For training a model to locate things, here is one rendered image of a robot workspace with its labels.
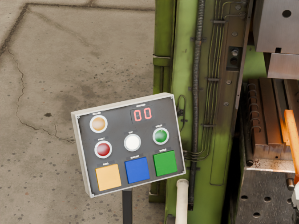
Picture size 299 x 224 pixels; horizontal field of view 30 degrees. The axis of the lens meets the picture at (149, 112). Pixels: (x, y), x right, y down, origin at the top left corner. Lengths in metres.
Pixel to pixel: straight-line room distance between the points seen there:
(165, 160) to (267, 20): 0.56
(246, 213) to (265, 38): 0.74
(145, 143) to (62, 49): 2.65
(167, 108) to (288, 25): 0.47
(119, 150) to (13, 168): 1.64
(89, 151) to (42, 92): 2.19
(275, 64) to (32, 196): 1.81
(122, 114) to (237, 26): 0.49
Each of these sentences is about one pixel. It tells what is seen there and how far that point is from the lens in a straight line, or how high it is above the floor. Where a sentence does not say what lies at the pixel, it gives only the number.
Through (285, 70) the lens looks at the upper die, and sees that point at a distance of 1.86.
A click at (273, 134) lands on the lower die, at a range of 2.08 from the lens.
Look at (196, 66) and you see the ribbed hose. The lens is 1.98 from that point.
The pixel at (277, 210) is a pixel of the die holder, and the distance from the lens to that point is 2.20.
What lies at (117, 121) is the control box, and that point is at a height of 1.16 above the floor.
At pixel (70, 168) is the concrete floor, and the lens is 3.35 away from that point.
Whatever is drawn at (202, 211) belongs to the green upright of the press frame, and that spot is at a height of 0.46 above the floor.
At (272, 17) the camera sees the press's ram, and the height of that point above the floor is 1.49.
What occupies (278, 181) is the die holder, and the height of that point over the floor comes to 0.86.
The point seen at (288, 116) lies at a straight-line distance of 2.10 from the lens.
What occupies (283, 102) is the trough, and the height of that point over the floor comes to 0.99.
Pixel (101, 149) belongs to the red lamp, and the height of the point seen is 1.09.
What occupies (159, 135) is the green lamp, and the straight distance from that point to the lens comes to 1.86.
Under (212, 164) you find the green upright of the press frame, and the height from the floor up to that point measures 0.73.
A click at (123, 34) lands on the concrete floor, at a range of 4.59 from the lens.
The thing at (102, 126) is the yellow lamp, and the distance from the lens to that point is 1.80.
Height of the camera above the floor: 2.30
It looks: 38 degrees down
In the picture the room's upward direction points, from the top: 1 degrees clockwise
